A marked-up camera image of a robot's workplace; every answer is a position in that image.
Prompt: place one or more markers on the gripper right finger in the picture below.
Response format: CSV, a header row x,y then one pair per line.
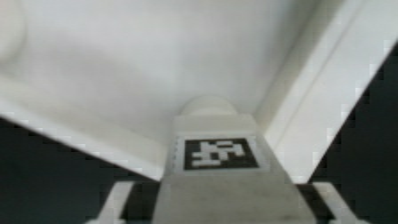
x,y
344,214

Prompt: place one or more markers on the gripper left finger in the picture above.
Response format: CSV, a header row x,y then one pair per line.
x,y
111,212

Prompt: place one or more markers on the white table leg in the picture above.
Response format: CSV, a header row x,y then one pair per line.
x,y
227,186

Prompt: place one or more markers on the white square table top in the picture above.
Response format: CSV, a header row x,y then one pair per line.
x,y
110,60

